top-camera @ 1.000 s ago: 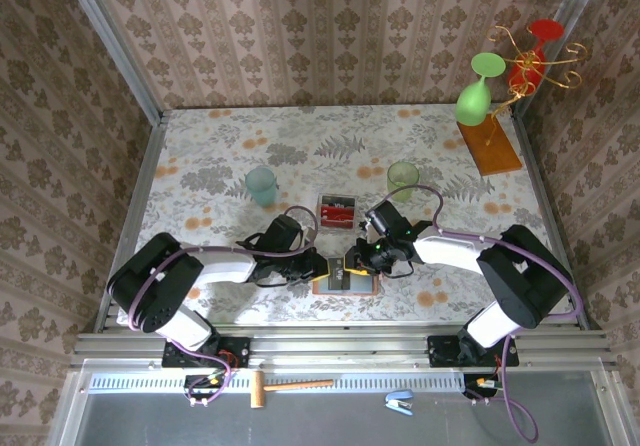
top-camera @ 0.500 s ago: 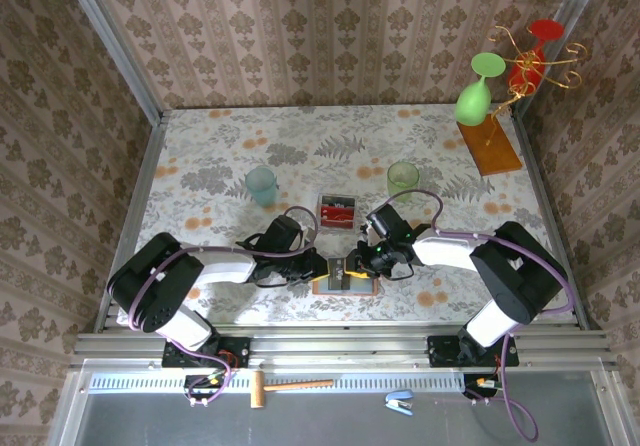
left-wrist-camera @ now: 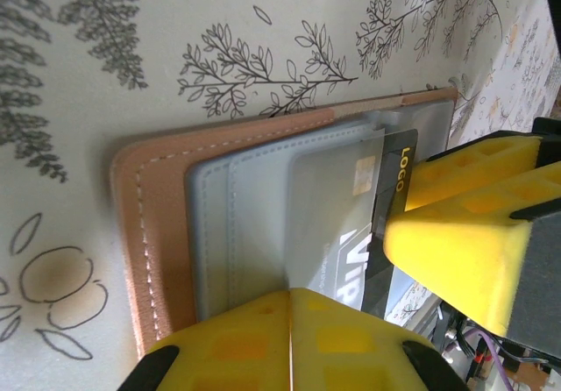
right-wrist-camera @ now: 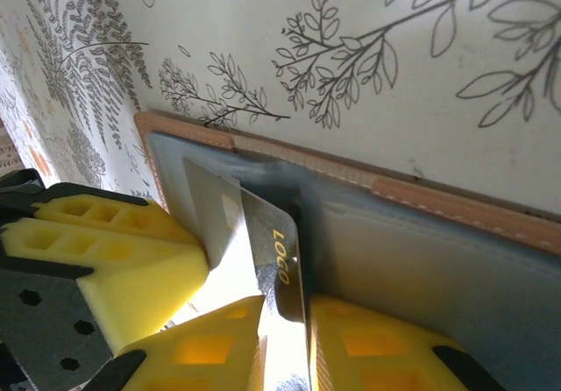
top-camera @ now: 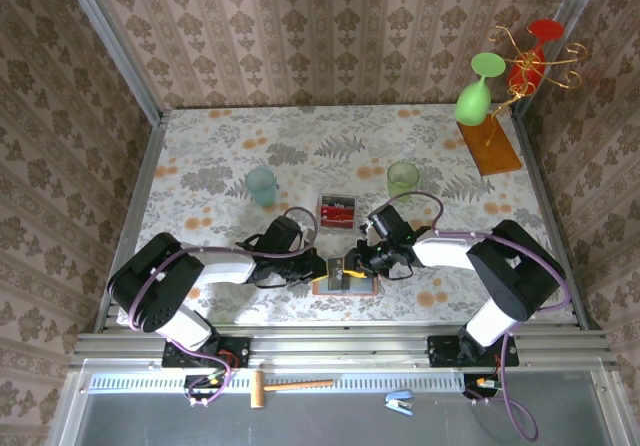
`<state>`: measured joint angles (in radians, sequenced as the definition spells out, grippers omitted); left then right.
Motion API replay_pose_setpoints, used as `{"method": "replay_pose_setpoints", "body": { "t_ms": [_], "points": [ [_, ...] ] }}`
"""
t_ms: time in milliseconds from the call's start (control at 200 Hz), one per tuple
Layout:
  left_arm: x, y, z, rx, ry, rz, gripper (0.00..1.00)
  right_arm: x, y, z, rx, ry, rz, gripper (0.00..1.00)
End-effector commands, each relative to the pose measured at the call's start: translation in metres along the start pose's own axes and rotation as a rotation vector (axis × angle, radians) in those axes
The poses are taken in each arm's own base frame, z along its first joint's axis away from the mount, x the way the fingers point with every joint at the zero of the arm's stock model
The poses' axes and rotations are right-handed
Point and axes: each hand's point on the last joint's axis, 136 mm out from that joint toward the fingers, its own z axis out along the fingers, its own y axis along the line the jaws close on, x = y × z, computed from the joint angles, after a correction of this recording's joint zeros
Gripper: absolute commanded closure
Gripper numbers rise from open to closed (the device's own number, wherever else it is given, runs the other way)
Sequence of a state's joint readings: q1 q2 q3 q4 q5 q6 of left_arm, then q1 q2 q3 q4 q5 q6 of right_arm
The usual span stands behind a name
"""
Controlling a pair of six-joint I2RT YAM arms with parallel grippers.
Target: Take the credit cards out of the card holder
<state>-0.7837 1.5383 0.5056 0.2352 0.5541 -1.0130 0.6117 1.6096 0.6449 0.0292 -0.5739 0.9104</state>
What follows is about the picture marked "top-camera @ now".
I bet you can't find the grey metal shelf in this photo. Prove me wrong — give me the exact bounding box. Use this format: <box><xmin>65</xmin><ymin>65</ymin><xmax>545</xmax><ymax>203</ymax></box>
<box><xmin>64</xmin><ymin>365</ymin><xmax>621</xmax><ymax>446</ymax></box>

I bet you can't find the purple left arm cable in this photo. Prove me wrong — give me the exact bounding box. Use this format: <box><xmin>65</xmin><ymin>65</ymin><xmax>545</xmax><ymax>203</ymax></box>
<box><xmin>127</xmin><ymin>207</ymin><xmax>319</xmax><ymax>407</ymax></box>

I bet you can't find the clear plastic box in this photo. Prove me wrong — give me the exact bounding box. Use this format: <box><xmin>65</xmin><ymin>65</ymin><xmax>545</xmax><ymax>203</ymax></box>
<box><xmin>315</xmin><ymin>194</ymin><xmax>359</xmax><ymax>232</ymax></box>

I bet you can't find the gold wire rack wooden base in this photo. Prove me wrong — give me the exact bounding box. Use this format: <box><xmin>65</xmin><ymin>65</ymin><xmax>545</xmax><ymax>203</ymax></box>
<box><xmin>457</xmin><ymin>24</ymin><xmax>589</xmax><ymax>176</ymax></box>

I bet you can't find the green plastic wine glass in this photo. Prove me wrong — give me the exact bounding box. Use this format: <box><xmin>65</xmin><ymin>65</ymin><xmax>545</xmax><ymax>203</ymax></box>
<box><xmin>453</xmin><ymin>52</ymin><xmax>507</xmax><ymax>127</ymax></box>

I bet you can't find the slotted metal cable duct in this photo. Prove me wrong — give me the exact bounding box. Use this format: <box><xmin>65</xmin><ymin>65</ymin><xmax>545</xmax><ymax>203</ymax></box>
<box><xmin>87</xmin><ymin>371</ymin><xmax>464</xmax><ymax>395</ymax></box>

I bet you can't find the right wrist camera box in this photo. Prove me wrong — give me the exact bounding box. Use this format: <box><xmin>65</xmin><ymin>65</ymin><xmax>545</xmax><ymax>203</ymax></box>
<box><xmin>367</xmin><ymin>204</ymin><xmax>409</xmax><ymax>240</ymax></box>

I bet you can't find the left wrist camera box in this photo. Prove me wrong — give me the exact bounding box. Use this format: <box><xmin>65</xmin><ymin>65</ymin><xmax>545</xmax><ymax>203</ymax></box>
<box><xmin>263</xmin><ymin>215</ymin><xmax>302</xmax><ymax>251</ymax></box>

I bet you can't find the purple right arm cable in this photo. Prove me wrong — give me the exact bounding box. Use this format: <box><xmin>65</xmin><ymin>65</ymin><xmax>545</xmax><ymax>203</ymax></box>
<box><xmin>387</xmin><ymin>190</ymin><xmax>574</xmax><ymax>442</ymax></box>

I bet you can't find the teal plastic cup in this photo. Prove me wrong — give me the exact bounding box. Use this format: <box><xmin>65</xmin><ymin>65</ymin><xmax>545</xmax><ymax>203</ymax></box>
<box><xmin>244</xmin><ymin>166</ymin><xmax>279</xmax><ymax>209</ymax></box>

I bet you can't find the floral print tablecloth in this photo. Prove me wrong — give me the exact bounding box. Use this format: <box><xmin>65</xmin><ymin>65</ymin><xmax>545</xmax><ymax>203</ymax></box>
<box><xmin>117</xmin><ymin>105</ymin><xmax>576</xmax><ymax>325</ymax></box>

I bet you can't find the wooden mallet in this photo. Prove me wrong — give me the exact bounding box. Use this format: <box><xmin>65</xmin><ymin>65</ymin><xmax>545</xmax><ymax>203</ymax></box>
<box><xmin>249</xmin><ymin>370</ymin><xmax>335</xmax><ymax>410</ymax></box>

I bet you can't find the green plastic cup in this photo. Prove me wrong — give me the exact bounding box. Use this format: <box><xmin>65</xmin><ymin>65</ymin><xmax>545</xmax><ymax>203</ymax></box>
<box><xmin>387</xmin><ymin>161</ymin><xmax>420</xmax><ymax>203</ymax></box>

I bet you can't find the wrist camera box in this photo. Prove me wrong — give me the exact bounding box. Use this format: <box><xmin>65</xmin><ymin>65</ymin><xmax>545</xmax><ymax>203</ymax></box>
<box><xmin>367</xmin><ymin>204</ymin><xmax>409</xmax><ymax>240</ymax></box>
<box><xmin>263</xmin><ymin>215</ymin><xmax>302</xmax><ymax>251</ymax></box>

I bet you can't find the red plastic wine glass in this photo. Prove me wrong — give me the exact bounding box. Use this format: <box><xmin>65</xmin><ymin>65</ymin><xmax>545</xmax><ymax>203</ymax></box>
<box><xmin>507</xmin><ymin>19</ymin><xmax>565</xmax><ymax>95</ymax></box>

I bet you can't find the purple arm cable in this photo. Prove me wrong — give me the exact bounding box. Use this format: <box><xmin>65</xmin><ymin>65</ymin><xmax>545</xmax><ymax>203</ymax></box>
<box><xmin>387</xmin><ymin>190</ymin><xmax>574</xmax><ymax>442</ymax></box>
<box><xmin>127</xmin><ymin>207</ymin><xmax>319</xmax><ymax>407</ymax></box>

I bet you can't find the aluminium extrusion frame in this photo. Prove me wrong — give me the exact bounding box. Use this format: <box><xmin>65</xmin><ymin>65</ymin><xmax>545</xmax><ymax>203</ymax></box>
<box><xmin>47</xmin><ymin>0</ymin><xmax>621</xmax><ymax>446</ymax></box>

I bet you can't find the blue stapler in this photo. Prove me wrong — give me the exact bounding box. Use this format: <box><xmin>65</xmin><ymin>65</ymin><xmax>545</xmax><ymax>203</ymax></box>
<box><xmin>383</xmin><ymin>389</ymin><xmax>415</xmax><ymax>416</ymax></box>

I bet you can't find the black power connector block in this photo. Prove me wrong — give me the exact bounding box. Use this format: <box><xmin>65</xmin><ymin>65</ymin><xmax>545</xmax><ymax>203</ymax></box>
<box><xmin>462</xmin><ymin>373</ymin><xmax>504</xmax><ymax>403</ymax></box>
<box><xmin>183</xmin><ymin>373</ymin><xmax>235</xmax><ymax>408</ymax></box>

